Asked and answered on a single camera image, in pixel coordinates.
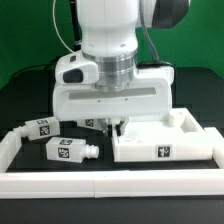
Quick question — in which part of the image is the white cable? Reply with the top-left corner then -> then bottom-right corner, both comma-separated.
52,0 -> 76,54

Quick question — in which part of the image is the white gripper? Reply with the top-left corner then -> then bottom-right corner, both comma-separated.
53,51 -> 174,136

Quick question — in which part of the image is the white square tabletop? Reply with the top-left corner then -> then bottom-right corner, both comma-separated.
112,108 -> 214,162

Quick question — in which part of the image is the black camera pole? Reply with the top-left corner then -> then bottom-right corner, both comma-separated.
69,0 -> 81,51

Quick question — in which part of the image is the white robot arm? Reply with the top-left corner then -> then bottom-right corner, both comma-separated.
53,0 -> 191,136

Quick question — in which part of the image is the black cable on table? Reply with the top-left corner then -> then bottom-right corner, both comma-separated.
9,61 -> 61,81

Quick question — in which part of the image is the white U-shaped fence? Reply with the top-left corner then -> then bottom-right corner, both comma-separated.
0,128 -> 224,199

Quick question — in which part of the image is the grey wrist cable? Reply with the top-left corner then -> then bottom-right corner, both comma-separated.
139,0 -> 174,69

